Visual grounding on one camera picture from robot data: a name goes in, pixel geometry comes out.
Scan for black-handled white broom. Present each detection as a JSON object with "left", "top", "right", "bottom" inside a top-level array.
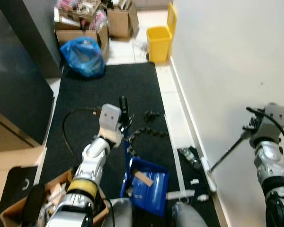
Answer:
[{"left": 201, "top": 130, "right": 252, "bottom": 193}]

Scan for blue long-handled dustpan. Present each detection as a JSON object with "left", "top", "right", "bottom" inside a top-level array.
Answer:
[{"left": 119, "top": 96, "right": 170, "bottom": 218}]

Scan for black floor mat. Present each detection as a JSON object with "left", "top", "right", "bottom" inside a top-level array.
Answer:
[{"left": 38, "top": 61, "right": 223, "bottom": 227}]

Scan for small black plastic part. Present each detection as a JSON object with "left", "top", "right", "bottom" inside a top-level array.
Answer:
[{"left": 144, "top": 111, "right": 161, "bottom": 119}]

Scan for brown cardboard scrap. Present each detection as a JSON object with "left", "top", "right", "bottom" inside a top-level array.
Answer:
[{"left": 134, "top": 171, "right": 154, "bottom": 187}]

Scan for dark plastic bottle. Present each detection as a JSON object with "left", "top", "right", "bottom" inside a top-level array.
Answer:
[{"left": 177, "top": 147, "right": 202, "bottom": 169}]

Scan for blue plastic bag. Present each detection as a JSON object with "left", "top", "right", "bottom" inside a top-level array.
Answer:
[{"left": 60, "top": 36, "right": 107, "bottom": 79}]

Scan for clear plastic wrap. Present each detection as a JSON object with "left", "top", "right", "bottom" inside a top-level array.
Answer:
[{"left": 132, "top": 40, "right": 148, "bottom": 52}]

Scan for yellow waste bin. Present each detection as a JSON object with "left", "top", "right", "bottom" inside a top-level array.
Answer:
[{"left": 146, "top": 2, "right": 178, "bottom": 64}]

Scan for white paper strip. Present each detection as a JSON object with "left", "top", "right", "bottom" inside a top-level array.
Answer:
[{"left": 166, "top": 190, "right": 196, "bottom": 200}]

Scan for grey left robot leg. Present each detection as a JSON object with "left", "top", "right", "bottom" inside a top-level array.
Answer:
[{"left": 108, "top": 198, "right": 134, "bottom": 227}]

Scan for grey robot leg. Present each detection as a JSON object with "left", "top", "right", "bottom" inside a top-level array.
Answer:
[
  {"left": 108, "top": 198, "right": 134, "bottom": 227},
  {"left": 172, "top": 202, "right": 207, "bottom": 227}
]

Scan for plain brown cardboard box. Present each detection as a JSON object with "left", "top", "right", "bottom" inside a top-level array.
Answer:
[{"left": 106, "top": 0, "right": 140, "bottom": 40}]

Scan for grey right robot leg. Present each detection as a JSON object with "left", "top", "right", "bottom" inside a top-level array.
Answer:
[{"left": 172, "top": 202, "right": 207, "bottom": 227}]

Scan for cluttered open cardboard box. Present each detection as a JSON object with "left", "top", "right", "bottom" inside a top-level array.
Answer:
[{"left": 53, "top": 0, "right": 110, "bottom": 62}]

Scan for dark steel cabinet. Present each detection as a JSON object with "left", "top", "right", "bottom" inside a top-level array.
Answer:
[{"left": 0, "top": 0, "right": 55, "bottom": 146}]

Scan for black pad with white mark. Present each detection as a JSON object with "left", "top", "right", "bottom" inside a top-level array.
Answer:
[{"left": 6, "top": 165, "right": 39, "bottom": 210}]

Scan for black oblong object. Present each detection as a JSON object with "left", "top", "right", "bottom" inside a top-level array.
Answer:
[{"left": 23, "top": 184, "right": 46, "bottom": 224}]

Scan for dark grey cabinet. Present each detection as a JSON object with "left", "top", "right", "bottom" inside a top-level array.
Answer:
[{"left": 0, "top": 0, "right": 63, "bottom": 79}]

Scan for pink shoes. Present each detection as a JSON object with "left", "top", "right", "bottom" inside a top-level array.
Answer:
[{"left": 57, "top": 0, "right": 86, "bottom": 12}]

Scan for cardboard box of trash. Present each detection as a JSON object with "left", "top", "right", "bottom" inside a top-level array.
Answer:
[{"left": 0, "top": 169, "right": 110, "bottom": 227}]

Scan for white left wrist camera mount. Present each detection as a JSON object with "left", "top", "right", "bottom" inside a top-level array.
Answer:
[{"left": 98, "top": 104, "right": 124, "bottom": 145}]

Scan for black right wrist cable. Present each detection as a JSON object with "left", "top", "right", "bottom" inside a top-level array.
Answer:
[{"left": 246, "top": 107, "right": 284, "bottom": 157}]

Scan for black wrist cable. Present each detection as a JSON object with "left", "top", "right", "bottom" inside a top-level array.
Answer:
[
  {"left": 246, "top": 107, "right": 284, "bottom": 157},
  {"left": 62, "top": 108, "right": 103, "bottom": 154}
]

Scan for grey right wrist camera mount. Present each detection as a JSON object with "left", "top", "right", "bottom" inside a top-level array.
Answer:
[{"left": 261, "top": 103, "right": 284, "bottom": 139}]

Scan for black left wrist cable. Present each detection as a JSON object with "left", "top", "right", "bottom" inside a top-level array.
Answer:
[{"left": 62, "top": 108, "right": 103, "bottom": 154}]

